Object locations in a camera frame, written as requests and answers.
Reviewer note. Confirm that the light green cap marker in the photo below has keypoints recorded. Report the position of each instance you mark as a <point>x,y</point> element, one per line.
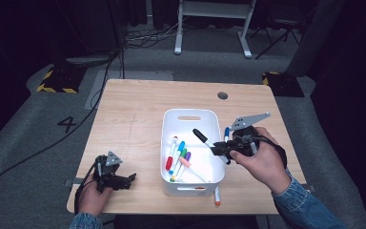
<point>183,153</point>

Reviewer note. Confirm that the white plastic basket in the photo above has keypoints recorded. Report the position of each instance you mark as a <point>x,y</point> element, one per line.
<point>187,130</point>

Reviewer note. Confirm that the dark blue cap marker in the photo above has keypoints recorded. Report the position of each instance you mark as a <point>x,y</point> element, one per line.
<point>226,132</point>

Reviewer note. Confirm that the light blue cap marker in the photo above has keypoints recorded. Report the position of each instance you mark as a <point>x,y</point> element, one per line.
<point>181,146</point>

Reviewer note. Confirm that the black yellow striped base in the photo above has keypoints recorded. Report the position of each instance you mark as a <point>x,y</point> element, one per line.
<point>282,84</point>
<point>60,81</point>

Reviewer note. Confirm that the person's right hand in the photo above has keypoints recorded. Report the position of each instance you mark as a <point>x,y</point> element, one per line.
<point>263,165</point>

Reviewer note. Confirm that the grey stand foot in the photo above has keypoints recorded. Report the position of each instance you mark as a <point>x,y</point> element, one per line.
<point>89,60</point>

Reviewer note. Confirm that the person's lap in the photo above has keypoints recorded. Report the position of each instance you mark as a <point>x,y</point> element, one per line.
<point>187,222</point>

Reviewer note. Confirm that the black tripod stand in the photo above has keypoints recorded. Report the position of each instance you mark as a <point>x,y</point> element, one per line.
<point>281,21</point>

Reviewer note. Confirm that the person's left hand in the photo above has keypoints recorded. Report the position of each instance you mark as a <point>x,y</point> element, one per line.
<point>92,202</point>

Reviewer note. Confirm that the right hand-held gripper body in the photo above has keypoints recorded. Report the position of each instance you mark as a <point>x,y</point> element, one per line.
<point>244,143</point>

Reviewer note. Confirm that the dark grey column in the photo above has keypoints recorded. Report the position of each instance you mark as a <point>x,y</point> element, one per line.
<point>314,38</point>

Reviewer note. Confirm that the dark red cap marker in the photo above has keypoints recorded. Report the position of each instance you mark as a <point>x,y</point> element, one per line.
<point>200,188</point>

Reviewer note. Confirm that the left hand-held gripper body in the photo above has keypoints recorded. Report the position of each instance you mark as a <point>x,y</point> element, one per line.
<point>108,178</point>

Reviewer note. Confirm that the orange cap marker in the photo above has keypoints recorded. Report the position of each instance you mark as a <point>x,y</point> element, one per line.
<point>217,197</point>

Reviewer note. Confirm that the grey tape strip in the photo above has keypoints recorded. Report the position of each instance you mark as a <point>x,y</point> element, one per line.
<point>309,187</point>
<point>70,182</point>

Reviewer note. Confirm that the pink cap marker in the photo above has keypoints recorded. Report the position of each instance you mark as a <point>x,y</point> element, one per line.
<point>185,162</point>

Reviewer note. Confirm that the white desk frame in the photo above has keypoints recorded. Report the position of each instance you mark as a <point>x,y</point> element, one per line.
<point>214,9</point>

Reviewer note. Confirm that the purple cap marker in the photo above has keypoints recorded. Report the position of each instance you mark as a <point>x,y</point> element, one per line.
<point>187,156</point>

